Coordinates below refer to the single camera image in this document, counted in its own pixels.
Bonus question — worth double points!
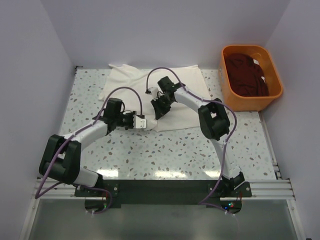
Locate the aluminium frame rail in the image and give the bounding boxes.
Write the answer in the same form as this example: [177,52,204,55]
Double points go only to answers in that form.
[20,162,307,240]

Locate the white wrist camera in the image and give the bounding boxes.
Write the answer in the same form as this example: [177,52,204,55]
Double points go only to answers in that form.
[145,87,160,98]
[133,114,147,129]

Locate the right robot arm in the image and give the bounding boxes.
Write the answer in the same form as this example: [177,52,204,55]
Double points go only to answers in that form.
[145,76,245,202]

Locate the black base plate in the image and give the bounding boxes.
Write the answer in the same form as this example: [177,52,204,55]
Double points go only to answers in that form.
[74,180,252,213]

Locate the white t shirt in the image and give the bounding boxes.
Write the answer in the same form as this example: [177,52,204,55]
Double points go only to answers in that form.
[98,63,216,133]

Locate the dark red t shirt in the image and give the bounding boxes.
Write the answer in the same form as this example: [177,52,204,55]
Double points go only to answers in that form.
[225,53,269,97]

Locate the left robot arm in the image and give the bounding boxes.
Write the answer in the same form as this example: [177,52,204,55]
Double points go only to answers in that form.
[39,98,137,188]

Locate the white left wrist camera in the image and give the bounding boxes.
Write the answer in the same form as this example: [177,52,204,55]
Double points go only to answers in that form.
[133,114,147,129]

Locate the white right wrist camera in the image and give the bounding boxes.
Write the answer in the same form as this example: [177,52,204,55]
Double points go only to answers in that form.
[145,87,160,98]

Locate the orange plastic basket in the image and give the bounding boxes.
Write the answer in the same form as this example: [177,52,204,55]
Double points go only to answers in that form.
[218,44,284,112]

